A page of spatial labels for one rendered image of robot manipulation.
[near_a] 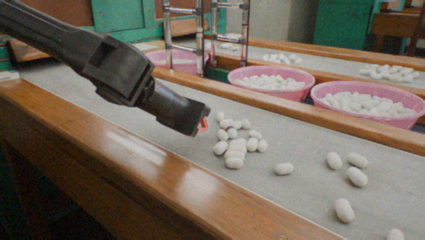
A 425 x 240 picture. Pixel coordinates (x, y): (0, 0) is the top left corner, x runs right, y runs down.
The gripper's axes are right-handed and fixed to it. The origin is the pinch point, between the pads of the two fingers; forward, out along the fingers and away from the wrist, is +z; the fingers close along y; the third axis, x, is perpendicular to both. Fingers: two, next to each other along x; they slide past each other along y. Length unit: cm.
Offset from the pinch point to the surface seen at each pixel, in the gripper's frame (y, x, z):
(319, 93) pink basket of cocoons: -8.3, -24.4, 31.8
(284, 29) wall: 131, -157, 226
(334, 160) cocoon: -25.9, -3.3, 3.7
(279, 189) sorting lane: -21.8, 5.2, -3.6
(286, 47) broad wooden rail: 29, -56, 68
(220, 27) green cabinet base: 82, -68, 79
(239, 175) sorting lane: -14.8, 6.0, -4.6
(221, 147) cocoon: -8.3, 2.8, -3.4
